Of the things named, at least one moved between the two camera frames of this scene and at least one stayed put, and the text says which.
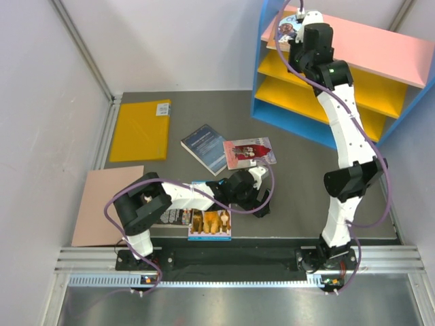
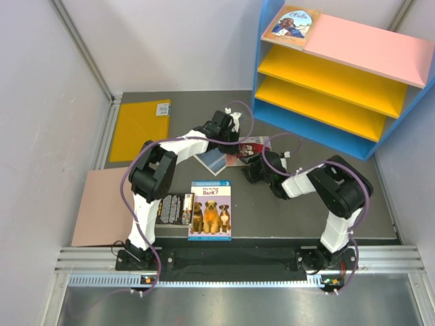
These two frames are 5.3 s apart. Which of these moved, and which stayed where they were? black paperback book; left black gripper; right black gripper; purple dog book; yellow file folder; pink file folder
Moved: right black gripper; left black gripper
Stayed: black paperback book; purple dog book; yellow file folder; pink file folder
